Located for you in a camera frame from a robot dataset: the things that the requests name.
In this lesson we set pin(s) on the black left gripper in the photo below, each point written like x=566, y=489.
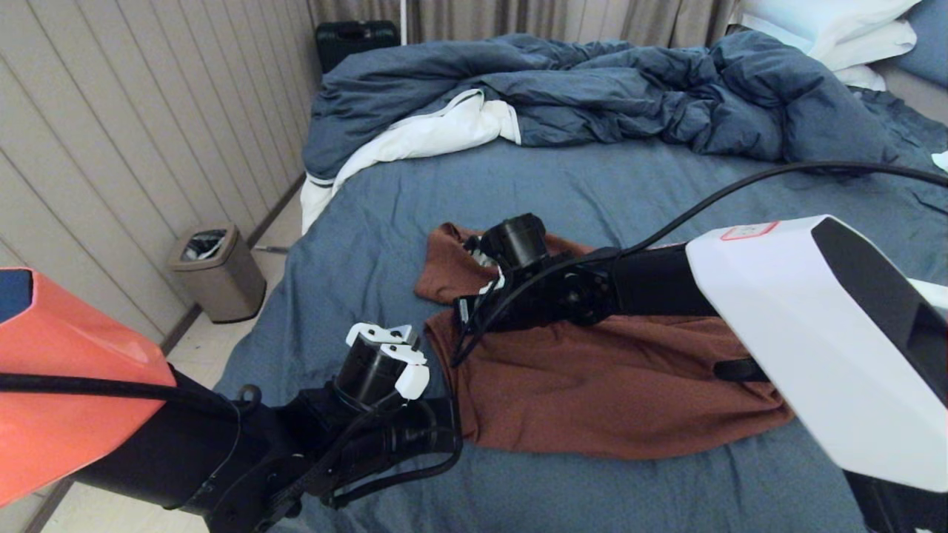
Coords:
x=407, y=437

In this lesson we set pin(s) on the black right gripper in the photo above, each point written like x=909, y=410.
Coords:
x=503, y=311

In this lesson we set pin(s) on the brown shorts with white print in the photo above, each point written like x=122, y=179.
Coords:
x=607, y=392

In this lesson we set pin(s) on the orange and navy left arm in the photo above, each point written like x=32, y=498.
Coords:
x=74, y=400

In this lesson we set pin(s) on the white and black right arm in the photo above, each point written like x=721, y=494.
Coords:
x=815, y=333

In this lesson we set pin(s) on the blue bed sheet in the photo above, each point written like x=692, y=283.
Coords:
x=355, y=244

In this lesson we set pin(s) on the beige trash bin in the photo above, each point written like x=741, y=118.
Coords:
x=226, y=285

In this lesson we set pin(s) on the black trash bag liner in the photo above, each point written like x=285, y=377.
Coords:
x=204, y=246

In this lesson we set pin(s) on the dark green suitcase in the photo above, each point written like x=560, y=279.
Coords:
x=355, y=41

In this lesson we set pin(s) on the crumpled dark blue duvet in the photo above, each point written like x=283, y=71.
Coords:
x=666, y=89

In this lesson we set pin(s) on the white pole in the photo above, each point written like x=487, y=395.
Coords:
x=404, y=18

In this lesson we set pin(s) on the beige curtain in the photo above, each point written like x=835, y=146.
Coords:
x=518, y=16

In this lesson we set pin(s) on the large white pillow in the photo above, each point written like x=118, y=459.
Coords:
x=807, y=15

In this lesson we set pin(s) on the small white pillow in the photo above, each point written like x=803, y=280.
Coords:
x=863, y=75

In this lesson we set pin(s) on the flat white pillow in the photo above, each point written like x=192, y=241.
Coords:
x=878, y=43

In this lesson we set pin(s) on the small white paper scrap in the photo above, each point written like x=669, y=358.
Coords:
x=942, y=160

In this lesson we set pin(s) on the beige mattress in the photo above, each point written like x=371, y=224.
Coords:
x=918, y=92

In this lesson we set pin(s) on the blue pillow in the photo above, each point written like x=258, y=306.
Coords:
x=926, y=37

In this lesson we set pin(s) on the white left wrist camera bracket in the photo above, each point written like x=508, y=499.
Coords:
x=411, y=377

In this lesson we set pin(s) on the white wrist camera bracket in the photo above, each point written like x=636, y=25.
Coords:
x=411, y=377
x=489, y=259

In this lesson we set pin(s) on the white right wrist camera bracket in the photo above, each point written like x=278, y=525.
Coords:
x=489, y=259

